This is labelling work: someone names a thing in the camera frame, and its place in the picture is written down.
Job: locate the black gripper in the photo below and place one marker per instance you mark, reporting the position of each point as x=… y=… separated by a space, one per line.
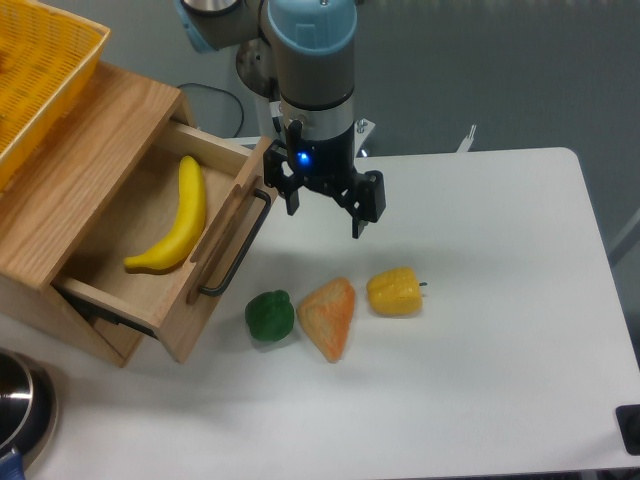
x=327 y=167

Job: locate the wooden top drawer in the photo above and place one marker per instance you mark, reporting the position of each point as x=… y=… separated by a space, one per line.
x=174 y=306

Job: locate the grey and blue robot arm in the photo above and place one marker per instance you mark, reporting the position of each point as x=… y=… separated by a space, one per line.
x=309 y=51

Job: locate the wooden drawer cabinet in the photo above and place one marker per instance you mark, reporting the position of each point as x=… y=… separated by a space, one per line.
x=61 y=191

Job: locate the orange toy sandwich wedge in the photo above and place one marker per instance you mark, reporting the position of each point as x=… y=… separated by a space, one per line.
x=325 y=316

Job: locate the yellow toy bell pepper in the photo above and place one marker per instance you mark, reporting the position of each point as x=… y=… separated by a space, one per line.
x=395 y=292

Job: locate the green toy pepper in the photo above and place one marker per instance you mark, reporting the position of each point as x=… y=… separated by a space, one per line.
x=270 y=316

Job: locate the yellow toy banana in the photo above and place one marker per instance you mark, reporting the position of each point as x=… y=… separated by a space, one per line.
x=188 y=225

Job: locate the yellow plastic basket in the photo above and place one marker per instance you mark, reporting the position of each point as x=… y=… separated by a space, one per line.
x=47 y=57

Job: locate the steel bowl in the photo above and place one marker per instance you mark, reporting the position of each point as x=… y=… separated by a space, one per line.
x=29 y=407

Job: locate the black table corner clamp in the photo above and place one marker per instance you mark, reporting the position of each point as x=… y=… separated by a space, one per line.
x=628 y=418

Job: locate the blue object at corner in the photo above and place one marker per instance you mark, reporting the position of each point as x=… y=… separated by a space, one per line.
x=11 y=466

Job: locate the white metal bracket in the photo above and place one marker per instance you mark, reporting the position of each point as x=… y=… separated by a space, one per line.
x=468 y=140

